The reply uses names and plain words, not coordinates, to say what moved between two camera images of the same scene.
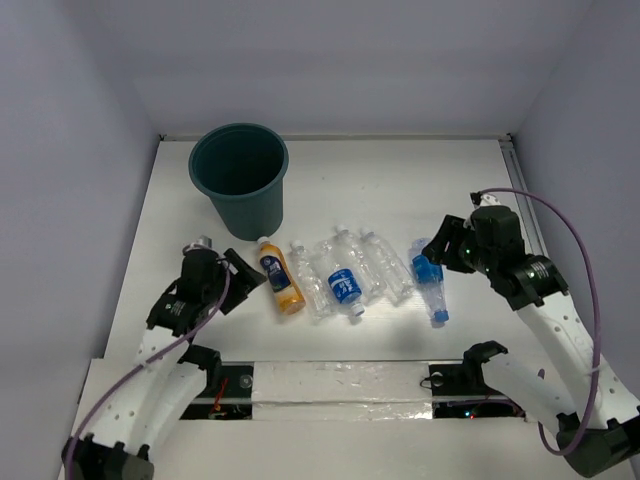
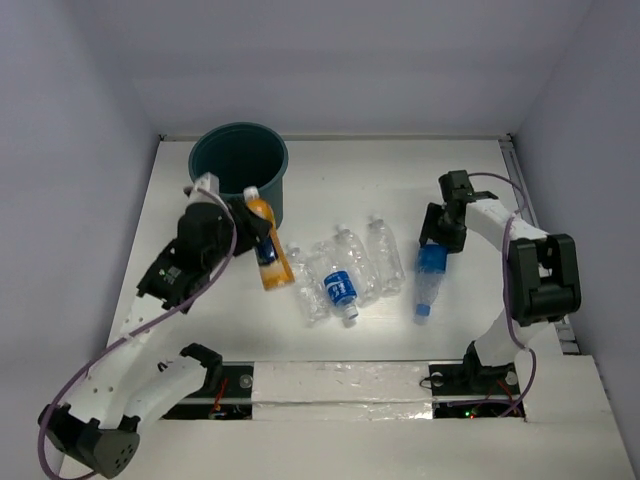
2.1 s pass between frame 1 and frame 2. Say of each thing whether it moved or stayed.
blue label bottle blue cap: moved
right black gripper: moved
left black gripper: moved
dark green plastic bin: stayed
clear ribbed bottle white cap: moved
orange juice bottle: moved
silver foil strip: stayed
